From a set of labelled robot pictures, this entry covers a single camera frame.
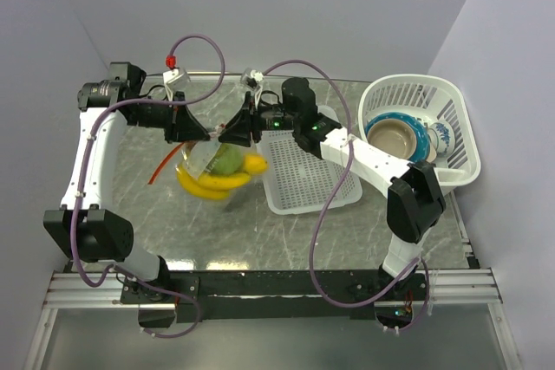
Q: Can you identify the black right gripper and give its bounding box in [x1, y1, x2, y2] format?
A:
[219, 93, 298, 149]

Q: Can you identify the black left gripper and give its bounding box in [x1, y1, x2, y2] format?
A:
[129, 90, 210, 144]

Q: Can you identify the green fake cabbage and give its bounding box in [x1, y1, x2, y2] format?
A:
[206, 144, 243, 176]

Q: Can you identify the clear zip top bag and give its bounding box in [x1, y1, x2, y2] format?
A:
[147, 125, 269, 203]

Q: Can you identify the yellow fake banana bunch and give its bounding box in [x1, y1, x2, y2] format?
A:
[175, 164, 252, 201]

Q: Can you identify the yellow fake mango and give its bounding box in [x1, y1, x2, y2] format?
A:
[241, 153, 269, 175]

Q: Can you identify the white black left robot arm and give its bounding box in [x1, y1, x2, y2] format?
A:
[43, 62, 209, 302]

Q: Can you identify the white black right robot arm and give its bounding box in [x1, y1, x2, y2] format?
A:
[219, 73, 446, 300]

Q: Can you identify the white rectangular perforated basket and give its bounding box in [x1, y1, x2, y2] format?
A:
[257, 131, 344, 216]

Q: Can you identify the blue rimmed beige bowl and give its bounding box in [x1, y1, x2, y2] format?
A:
[364, 112, 437, 163]

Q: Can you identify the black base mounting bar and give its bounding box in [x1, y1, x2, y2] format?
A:
[120, 269, 428, 329]

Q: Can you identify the white round slotted basket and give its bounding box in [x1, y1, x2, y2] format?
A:
[357, 74, 481, 194]

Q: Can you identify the blue white porcelain vase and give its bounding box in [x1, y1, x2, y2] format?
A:
[428, 120, 455, 158]

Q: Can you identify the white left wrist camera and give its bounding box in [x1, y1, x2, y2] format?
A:
[162, 68, 190, 101]

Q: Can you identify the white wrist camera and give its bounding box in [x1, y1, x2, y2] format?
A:
[162, 68, 190, 101]
[240, 68, 264, 107]

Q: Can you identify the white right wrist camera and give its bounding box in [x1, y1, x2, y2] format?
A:
[240, 68, 264, 107]

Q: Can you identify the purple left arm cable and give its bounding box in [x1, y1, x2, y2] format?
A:
[69, 33, 226, 340]

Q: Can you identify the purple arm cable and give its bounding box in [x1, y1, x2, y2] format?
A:
[69, 33, 226, 340]
[262, 58, 431, 334]

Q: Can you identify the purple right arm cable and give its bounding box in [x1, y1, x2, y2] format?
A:
[262, 58, 431, 334]

